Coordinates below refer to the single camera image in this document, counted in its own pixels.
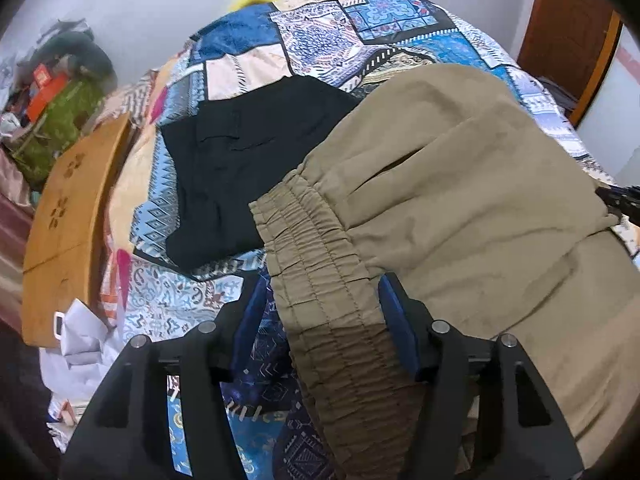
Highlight khaki elastic-waist pants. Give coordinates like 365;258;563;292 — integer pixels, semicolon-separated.
250;64;639;479

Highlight white crumpled cloth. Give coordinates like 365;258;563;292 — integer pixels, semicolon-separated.
38;298;125;453

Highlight brown wooden door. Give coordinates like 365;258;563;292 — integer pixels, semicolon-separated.
518;0;623;127

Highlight wooden bed headboard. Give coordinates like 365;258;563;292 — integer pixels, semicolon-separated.
21;114;132;348

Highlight black folded garment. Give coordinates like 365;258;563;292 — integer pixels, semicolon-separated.
160;76;359;272

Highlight blue patchwork bedspread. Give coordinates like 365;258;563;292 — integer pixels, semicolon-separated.
106;0;615;479

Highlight green patterned bag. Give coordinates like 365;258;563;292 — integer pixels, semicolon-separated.
6;79;104;191

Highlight orange box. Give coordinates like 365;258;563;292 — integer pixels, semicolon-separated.
26;63;68;122

